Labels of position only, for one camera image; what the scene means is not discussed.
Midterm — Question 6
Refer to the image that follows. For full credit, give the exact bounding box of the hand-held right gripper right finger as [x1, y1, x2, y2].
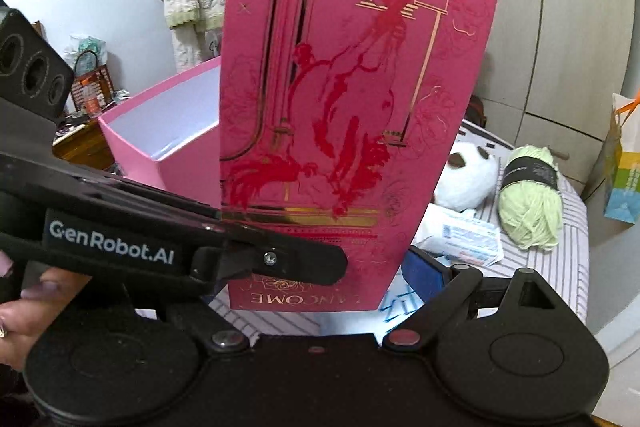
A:
[402, 246, 563, 350]

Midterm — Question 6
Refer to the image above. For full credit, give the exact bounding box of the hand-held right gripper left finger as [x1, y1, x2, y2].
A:
[165, 284, 256, 355]

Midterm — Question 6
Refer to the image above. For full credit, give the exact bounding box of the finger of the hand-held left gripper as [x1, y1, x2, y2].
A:
[120, 177, 222, 221]
[190, 232, 348, 286]

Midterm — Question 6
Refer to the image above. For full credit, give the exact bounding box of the pink storage box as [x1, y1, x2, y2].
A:
[97, 56, 223, 210]

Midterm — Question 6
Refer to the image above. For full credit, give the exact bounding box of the white blue tissue packet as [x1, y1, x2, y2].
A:
[415, 207, 503, 265]

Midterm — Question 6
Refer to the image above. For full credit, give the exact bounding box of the light green yarn ball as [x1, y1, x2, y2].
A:
[497, 146, 563, 252]

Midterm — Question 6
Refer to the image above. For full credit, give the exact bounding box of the magenta gold-printed box lid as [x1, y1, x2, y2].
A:
[218, 0, 499, 312]

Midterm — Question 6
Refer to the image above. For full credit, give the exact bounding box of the person's left hand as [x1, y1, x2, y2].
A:
[0, 252, 93, 370]

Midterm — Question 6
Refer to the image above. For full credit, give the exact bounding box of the wooden nightstand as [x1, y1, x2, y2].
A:
[52, 107, 118, 170]

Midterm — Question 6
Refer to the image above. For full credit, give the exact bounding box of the white panda plush toy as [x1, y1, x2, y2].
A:
[432, 142, 501, 212]

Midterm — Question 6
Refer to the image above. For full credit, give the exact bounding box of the orange drink bottle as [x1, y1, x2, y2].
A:
[82, 84, 101, 118]

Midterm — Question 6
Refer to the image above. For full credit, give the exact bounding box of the red checked basket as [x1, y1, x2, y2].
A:
[70, 51, 113, 118]

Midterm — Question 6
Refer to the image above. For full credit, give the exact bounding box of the striped bed sheet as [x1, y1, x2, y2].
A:
[207, 117, 593, 343]

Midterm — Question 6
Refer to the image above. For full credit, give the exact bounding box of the clear plastic bag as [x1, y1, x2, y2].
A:
[70, 34, 108, 62]

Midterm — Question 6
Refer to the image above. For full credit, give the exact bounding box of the white blue paper bag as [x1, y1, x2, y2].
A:
[602, 93, 640, 225]

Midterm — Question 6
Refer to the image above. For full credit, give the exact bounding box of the grey wooden wardrobe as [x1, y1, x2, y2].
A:
[337, 0, 640, 198]

